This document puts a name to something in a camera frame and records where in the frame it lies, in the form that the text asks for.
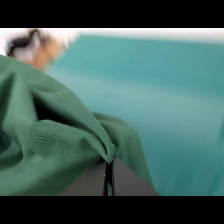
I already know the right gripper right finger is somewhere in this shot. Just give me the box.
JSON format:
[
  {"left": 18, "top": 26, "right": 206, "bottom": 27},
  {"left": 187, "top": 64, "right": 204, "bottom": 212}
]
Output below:
[{"left": 111, "top": 157, "right": 161, "bottom": 197}]

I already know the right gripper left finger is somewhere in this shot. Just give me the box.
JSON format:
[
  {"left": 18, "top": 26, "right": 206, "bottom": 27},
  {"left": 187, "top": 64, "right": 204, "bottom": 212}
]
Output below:
[{"left": 60, "top": 158, "right": 108, "bottom": 197}]

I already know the green garment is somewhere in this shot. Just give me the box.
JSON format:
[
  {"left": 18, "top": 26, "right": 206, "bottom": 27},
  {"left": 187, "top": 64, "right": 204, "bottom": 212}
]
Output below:
[{"left": 0, "top": 54, "right": 156, "bottom": 197}]

